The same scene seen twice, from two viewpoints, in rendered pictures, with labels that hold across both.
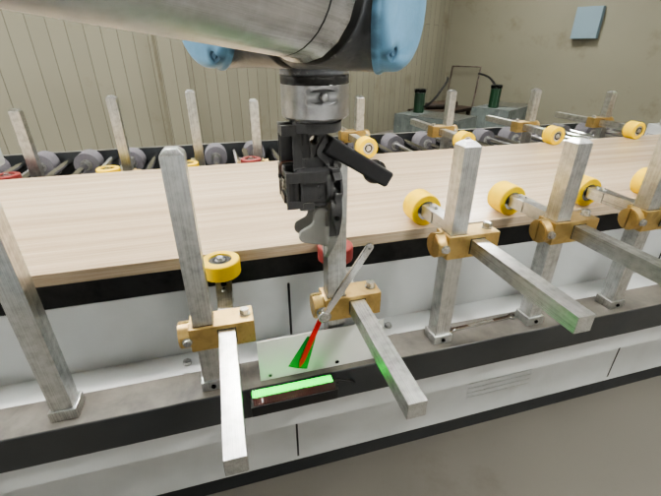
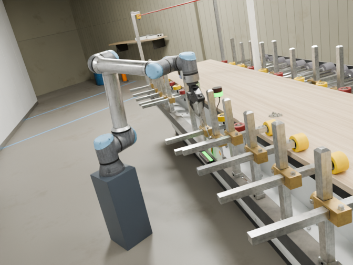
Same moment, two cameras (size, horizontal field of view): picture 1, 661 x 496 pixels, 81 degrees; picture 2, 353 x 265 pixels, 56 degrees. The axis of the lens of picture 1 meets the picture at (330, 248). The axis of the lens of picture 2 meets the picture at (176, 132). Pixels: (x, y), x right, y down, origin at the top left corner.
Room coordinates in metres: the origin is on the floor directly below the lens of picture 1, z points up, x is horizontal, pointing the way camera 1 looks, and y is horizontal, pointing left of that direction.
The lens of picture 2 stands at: (0.57, -1.90, 1.61)
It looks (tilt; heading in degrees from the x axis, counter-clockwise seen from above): 20 degrees down; 95
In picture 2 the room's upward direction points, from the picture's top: 12 degrees counter-clockwise
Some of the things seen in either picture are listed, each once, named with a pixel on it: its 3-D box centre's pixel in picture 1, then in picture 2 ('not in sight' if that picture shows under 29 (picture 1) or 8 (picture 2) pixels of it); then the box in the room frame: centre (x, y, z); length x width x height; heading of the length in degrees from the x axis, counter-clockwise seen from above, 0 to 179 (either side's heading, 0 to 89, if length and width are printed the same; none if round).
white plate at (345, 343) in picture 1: (323, 349); (214, 151); (0.61, 0.02, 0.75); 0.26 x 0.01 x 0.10; 106
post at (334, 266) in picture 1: (333, 274); (215, 128); (0.64, -0.01, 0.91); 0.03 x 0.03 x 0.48; 16
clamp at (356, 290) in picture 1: (344, 299); (219, 139); (0.65, -0.03, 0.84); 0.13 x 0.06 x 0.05; 106
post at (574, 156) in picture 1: (549, 246); (254, 159); (0.78, -0.49, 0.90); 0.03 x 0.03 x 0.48; 16
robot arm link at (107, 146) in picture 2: not in sight; (106, 147); (-0.15, 0.33, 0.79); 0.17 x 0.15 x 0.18; 54
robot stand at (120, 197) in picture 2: not in sight; (122, 204); (-0.16, 0.32, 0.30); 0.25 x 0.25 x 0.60; 44
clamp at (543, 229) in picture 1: (562, 227); (255, 152); (0.78, -0.51, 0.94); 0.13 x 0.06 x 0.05; 106
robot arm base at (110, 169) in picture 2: not in sight; (110, 164); (-0.16, 0.32, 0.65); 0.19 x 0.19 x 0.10
